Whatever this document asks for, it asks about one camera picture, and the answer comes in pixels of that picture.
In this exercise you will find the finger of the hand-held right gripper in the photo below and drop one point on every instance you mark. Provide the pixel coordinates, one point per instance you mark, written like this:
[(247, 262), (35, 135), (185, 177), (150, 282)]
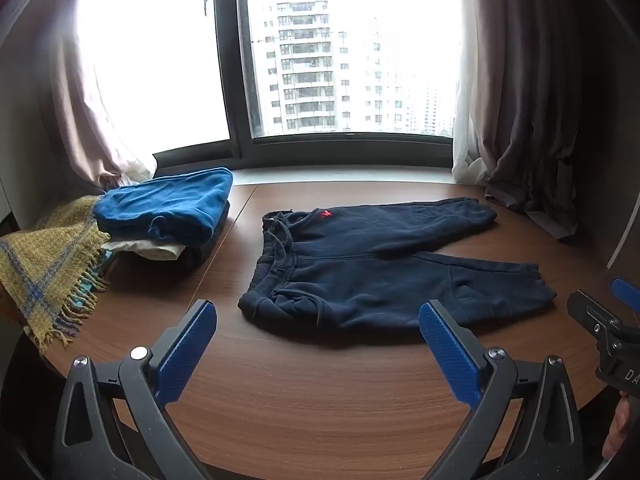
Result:
[(592, 312), (627, 292)]

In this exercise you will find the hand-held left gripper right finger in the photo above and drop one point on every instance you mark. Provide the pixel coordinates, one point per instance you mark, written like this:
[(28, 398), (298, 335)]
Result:
[(450, 355)]

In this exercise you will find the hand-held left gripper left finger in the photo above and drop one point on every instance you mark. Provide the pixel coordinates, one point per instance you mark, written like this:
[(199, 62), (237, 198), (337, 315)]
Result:
[(187, 355)]

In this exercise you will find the navy blue pants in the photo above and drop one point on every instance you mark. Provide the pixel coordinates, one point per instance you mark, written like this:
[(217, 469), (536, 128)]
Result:
[(360, 270)]

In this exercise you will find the person's right hand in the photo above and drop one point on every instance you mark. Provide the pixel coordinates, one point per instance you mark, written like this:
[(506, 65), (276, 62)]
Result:
[(616, 427)]

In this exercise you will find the dark folded garment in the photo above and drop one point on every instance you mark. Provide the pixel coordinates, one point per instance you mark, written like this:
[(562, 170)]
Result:
[(202, 247)]

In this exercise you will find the white folded cloth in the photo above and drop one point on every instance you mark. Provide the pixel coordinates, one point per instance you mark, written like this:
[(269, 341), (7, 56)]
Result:
[(145, 249)]

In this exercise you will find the teal cloth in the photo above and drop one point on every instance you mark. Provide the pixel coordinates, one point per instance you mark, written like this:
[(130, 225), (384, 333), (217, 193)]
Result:
[(87, 285)]

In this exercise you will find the blue fleece garment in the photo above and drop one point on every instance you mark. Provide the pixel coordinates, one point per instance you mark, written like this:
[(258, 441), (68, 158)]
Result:
[(165, 210)]

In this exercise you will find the yellow plaid fringed scarf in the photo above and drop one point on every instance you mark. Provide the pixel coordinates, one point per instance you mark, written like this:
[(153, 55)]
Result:
[(40, 265)]

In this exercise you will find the white window sill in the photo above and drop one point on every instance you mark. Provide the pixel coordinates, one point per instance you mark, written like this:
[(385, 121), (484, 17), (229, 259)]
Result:
[(350, 175)]

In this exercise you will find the mauve grey curtain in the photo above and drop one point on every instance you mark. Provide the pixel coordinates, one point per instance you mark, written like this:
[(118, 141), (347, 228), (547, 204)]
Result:
[(525, 85)]

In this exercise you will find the distant apartment buildings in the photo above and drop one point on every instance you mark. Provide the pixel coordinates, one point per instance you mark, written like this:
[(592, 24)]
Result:
[(425, 110)]

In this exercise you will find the pink curtain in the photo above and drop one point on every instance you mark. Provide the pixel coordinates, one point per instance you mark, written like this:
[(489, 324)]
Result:
[(85, 110)]

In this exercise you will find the tall apartment building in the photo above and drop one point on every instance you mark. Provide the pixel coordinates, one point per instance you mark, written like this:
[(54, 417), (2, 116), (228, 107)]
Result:
[(305, 60)]

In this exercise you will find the dark window frame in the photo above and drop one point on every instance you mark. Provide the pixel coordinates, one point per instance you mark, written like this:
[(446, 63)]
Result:
[(240, 60)]

